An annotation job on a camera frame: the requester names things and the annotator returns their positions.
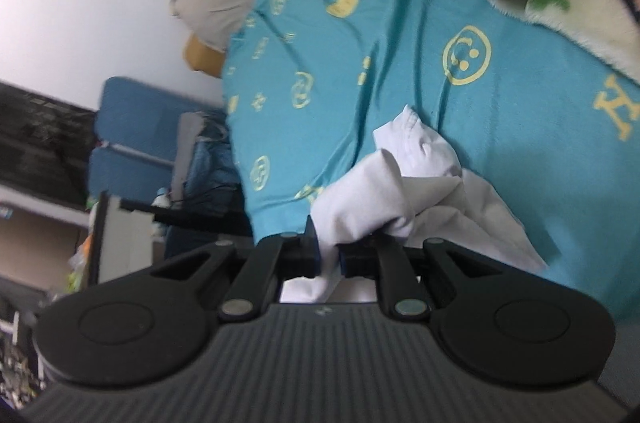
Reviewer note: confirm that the white cloth garment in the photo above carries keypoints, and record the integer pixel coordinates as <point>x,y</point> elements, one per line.
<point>414,188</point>

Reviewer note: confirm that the dark blue clothes pile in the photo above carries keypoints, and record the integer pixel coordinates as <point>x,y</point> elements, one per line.
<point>206,184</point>

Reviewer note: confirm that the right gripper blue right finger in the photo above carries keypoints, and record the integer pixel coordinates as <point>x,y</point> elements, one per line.
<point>359,259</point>

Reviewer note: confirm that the wooden bed headboard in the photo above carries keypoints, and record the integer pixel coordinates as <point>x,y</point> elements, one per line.
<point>201,58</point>

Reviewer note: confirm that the dark desk with clutter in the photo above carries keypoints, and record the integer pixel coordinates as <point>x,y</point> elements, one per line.
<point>71,239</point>

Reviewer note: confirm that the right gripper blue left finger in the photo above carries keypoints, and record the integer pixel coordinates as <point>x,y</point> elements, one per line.
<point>301,253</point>

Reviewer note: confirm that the teal patterned bed sheet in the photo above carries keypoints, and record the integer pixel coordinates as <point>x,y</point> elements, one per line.
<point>553,129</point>

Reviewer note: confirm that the blue chair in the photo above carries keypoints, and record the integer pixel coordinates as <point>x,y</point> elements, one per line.
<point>137,132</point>

